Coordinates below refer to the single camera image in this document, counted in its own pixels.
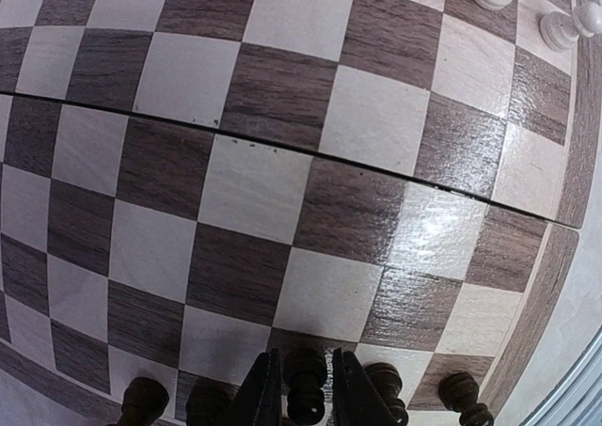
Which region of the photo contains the dark piece back rank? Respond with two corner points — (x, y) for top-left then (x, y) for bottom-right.
(438, 371), (495, 426)

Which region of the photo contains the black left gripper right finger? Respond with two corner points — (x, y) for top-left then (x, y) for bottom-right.
(332, 348), (397, 425)

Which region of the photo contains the dark chess piece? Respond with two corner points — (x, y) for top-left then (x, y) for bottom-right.
(117, 377), (169, 426)

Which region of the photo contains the dark piece mid file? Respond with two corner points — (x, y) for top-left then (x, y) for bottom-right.
(364, 362), (409, 426)

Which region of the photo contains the wooden chess board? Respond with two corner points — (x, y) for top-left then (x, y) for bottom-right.
(1, 0), (601, 425)

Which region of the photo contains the white chess pieces row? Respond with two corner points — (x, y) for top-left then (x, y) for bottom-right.
(474, 0), (601, 53)

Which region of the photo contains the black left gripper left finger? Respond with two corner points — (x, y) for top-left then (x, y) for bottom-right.
(225, 348), (282, 426)

